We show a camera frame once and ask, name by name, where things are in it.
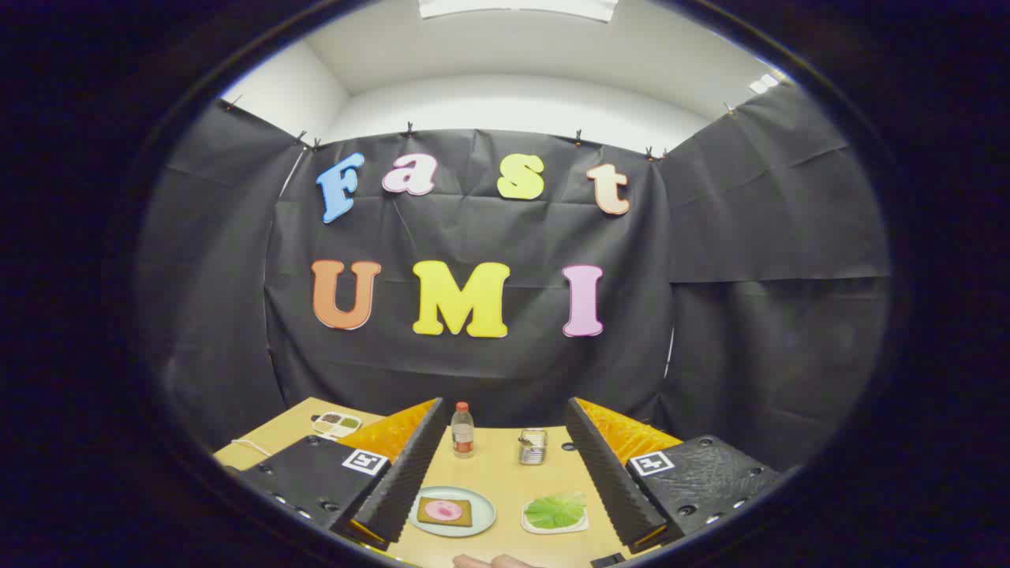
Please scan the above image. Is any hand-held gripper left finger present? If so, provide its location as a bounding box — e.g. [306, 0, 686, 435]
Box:
[223, 397, 447, 551]

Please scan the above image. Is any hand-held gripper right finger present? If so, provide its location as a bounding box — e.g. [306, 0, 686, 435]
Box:
[564, 397, 782, 553]

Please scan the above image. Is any green lettuce leaf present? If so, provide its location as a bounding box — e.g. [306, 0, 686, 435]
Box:
[524, 492, 587, 530]

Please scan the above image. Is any brown toast slice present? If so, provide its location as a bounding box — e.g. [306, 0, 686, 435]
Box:
[417, 496, 473, 528]

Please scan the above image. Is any clear plastic bottle red cap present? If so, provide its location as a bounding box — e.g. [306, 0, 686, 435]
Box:
[451, 402, 476, 460]

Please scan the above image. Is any pale green round plate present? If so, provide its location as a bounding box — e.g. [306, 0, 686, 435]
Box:
[408, 486, 497, 539]

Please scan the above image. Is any white divided seasoning tray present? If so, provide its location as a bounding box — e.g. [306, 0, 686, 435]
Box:
[312, 411, 363, 439]

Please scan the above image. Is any white square plate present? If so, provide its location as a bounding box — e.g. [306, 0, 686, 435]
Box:
[521, 497, 590, 536]

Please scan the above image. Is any large ceiling light panel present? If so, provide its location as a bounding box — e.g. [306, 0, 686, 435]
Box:
[417, 0, 620, 22]

